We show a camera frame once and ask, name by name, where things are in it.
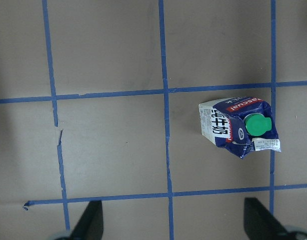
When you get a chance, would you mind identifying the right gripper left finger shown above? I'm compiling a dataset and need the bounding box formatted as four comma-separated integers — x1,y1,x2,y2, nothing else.
68,200,104,240

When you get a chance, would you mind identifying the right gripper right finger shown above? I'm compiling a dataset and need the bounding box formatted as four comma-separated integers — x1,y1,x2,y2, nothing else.
243,197,289,240

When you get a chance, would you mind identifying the blue white milk carton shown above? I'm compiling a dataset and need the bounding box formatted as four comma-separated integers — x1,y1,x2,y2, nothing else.
198,96,281,159

